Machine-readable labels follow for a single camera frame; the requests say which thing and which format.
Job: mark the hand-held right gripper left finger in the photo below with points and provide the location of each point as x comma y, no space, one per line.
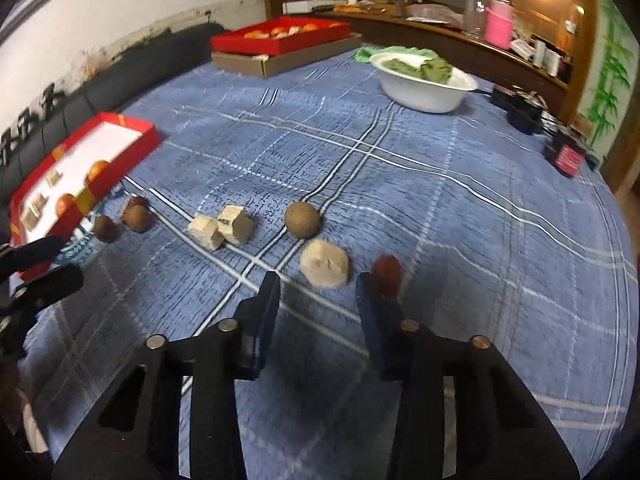
265,310

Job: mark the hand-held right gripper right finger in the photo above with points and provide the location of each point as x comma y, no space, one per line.
372,320

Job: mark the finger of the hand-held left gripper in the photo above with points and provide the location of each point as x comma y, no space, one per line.
35,252
55,282

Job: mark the peeled sugarcane chunk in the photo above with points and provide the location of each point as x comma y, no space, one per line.
30,220
53,178
206,231
37,204
324,262

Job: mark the brown kiwi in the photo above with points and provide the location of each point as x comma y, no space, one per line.
137,219
106,228
301,219

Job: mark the sugarcane chunk with dark mark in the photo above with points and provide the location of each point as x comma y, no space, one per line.
236,224

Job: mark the red shallow gift box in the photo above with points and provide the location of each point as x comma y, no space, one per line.
115,132

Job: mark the spare black gripper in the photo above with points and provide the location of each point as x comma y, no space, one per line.
51,102
10,147

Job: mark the blue plaid tablecloth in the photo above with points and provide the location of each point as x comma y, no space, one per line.
400,185

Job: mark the black leather sofa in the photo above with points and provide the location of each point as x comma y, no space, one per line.
125,75

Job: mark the white bowl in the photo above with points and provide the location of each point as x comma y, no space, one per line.
425,95

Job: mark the brown cardboard box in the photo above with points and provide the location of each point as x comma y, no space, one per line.
280,65

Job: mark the dark red jar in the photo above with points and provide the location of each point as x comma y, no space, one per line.
566,157

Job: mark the black device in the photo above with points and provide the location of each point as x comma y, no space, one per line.
520,110

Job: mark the red box with produce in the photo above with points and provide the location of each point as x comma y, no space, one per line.
270,46

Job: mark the long white box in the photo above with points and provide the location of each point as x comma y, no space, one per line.
300,7

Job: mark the clear plastic bag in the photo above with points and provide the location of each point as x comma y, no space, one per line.
430,12

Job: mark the small white carton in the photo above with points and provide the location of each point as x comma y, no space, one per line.
550,60

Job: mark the pink thermos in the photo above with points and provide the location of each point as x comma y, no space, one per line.
498,27

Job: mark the clear plastic cups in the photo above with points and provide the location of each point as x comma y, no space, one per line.
474,15

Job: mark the green bamboo wall decal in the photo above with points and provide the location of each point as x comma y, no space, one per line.
612,70

